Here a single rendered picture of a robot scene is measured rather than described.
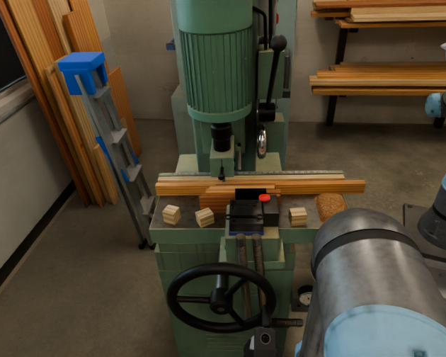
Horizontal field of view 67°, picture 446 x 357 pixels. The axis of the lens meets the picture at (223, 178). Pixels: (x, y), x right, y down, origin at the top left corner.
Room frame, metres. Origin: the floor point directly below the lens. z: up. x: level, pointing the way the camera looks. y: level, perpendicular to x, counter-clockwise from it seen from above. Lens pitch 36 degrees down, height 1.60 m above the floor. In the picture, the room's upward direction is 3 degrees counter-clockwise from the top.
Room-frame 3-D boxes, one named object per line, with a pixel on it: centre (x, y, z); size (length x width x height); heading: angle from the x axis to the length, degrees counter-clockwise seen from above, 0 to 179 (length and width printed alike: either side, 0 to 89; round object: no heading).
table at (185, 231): (0.76, -0.08, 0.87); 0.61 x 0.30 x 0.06; 86
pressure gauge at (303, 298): (0.64, -0.25, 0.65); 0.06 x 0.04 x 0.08; 86
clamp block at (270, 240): (0.67, -0.07, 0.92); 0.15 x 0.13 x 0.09; 86
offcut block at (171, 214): (0.75, 0.16, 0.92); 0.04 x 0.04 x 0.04; 65
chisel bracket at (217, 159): (0.89, -0.01, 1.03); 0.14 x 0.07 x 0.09; 176
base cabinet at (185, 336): (0.99, -0.01, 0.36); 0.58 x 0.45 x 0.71; 176
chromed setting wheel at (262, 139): (0.99, -0.14, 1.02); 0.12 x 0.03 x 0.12; 176
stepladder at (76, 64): (1.60, 0.57, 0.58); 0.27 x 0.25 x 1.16; 83
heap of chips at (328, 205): (0.76, -0.33, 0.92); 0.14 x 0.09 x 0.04; 176
